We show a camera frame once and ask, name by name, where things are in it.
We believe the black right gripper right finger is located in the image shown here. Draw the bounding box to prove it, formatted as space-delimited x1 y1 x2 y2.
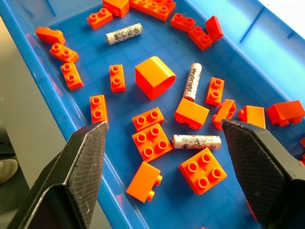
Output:
221 119 305 229

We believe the large rounded orange toy block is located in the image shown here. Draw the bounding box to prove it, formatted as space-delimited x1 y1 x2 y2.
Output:
134 56 177 101

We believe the blue plastic tray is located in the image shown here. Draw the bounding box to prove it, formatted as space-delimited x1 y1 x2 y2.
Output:
0 0 305 229

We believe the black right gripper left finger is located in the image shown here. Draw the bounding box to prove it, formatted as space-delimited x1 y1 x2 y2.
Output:
7 121 109 229

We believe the white AA battery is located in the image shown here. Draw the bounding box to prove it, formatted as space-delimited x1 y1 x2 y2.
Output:
173 134 222 151
105 23 143 45
183 62 203 102

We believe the white shoe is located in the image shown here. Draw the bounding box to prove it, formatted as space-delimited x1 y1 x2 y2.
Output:
0 158 19 185

